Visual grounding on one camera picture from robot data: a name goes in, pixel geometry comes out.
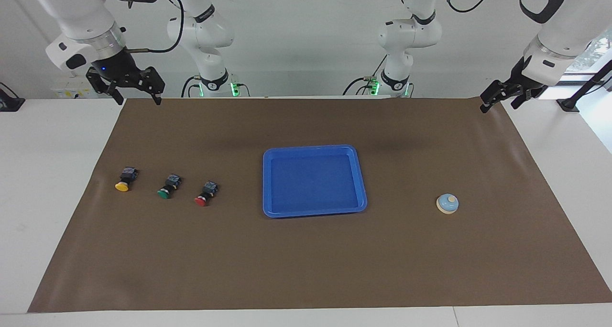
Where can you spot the red push button switch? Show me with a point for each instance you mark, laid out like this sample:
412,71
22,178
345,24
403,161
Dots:
201,201

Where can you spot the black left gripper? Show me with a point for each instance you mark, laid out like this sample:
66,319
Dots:
521,85

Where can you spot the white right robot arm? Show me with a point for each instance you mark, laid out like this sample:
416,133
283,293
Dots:
83,11

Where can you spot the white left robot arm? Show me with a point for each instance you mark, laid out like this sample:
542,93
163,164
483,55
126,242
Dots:
411,30

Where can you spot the yellow push button switch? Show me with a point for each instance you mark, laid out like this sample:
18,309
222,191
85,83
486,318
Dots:
123,186

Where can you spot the green push button switch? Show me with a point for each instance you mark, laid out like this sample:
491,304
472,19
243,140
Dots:
164,192

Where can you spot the black stand with foot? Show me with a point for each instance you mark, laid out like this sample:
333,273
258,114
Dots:
569,104

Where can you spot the brown table mat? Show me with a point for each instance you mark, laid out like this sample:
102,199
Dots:
306,260

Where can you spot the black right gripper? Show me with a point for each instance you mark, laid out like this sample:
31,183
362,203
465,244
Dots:
114,69

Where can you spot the black clamp mount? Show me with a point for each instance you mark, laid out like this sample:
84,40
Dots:
9,104

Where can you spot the light blue desk bell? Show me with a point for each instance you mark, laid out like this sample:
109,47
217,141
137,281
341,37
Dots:
447,203

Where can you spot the blue plastic tray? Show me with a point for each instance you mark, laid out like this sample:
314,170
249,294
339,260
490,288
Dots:
313,183

